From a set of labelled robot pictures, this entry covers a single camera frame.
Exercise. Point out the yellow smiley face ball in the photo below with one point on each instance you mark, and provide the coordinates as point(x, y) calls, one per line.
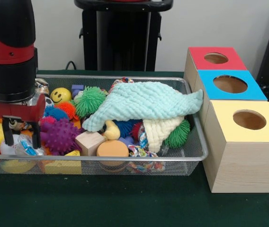
point(61, 95)

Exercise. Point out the wooden three-hole sorting box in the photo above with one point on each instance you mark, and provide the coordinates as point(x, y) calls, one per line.
point(238, 161)

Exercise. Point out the dark green table cloth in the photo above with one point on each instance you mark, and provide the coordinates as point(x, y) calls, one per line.
point(125, 203)

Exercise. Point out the green spiky ball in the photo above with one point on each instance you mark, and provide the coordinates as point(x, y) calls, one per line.
point(178, 135)
point(90, 100)

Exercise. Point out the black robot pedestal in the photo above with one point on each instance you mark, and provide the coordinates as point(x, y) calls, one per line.
point(125, 42)

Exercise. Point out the orange round disc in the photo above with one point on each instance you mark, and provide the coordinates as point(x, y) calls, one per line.
point(112, 149)

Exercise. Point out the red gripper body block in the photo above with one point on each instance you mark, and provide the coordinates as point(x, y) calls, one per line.
point(16, 109)

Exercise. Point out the purple spiky ball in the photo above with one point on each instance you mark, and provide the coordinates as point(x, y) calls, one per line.
point(61, 135)

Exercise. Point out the cream knitted cloth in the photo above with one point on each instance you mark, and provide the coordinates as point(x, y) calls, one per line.
point(163, 132)

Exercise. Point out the mint green cloth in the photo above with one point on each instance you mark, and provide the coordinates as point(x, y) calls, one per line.
point(144, 104)

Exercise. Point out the clear mesh bin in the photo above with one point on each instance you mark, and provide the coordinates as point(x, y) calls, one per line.
point(182, 165)

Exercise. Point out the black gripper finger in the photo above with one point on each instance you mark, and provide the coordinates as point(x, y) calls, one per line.
point(35, 135)
point(8, 131)

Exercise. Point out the wooden cube block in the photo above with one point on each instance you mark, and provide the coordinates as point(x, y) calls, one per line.
point(89, 142)

